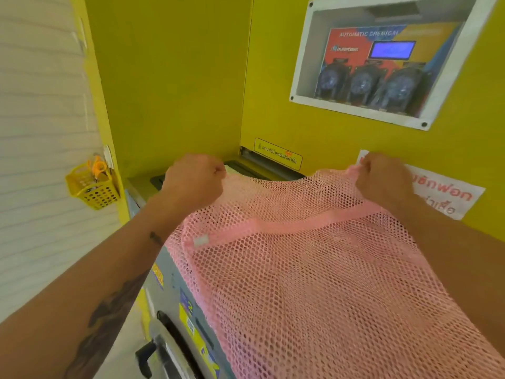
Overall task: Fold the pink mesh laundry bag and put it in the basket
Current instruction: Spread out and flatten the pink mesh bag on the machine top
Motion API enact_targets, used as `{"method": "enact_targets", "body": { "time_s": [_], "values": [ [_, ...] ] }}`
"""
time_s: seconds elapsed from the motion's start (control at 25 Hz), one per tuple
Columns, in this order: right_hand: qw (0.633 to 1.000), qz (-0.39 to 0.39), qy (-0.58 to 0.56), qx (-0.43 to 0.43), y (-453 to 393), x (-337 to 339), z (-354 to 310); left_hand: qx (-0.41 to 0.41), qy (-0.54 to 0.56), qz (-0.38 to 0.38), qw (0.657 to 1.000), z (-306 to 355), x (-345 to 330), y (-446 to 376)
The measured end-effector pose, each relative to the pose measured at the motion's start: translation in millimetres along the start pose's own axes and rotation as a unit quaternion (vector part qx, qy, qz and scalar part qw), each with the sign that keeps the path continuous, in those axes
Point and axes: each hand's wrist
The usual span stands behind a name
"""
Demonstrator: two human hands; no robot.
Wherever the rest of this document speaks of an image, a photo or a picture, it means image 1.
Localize white framed dispenser window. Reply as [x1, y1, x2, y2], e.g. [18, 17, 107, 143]
[289, 0, 501, 132]

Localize white notice with red letters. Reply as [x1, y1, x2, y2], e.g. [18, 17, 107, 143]
[356, 149, 487, 222]

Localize small yellow warning label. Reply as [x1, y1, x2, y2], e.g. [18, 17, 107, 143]
[253, 137, 304, 172]

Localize person's left hand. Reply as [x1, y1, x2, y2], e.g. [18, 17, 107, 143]
[159, 153, 228, 218]

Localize small yellow plastic basket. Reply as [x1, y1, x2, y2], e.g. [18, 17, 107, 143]
[65, 159, 121, 211]

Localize person's right forearm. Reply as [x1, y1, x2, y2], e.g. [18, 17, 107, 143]
[390, 191, 505, 360]

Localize orange scissors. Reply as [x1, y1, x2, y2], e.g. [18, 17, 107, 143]
[85, 155, 108, 182]

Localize person's left forearm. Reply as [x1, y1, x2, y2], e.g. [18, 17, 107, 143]
[0, 193, 198, 379]

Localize person's right hand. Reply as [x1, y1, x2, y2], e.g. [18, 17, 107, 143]
[354, 152, 420, 213]

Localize pink mesh laundry bag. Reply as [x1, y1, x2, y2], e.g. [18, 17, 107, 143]
[165, 166, 505, 379]

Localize stainless steel washing machine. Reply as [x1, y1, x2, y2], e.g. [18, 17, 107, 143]
[124, 145, 308, 379]

